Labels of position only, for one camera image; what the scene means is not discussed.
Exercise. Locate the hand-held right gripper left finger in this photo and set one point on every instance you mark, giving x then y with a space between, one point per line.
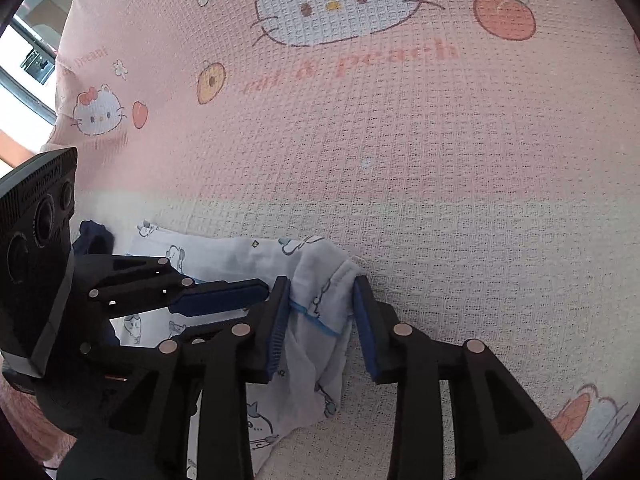
277 330

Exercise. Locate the window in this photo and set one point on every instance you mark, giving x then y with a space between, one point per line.
30 60

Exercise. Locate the white cartoon print pajama pants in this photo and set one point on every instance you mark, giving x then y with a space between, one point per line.
320 280

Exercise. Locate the navy garment with white stripes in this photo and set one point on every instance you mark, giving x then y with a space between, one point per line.
95 237

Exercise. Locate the pink cream cat print blanket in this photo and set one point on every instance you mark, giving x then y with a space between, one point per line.
400 160

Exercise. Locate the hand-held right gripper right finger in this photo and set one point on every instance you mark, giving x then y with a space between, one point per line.
362 330

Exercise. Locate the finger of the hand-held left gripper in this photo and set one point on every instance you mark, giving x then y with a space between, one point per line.
215 325
225 295

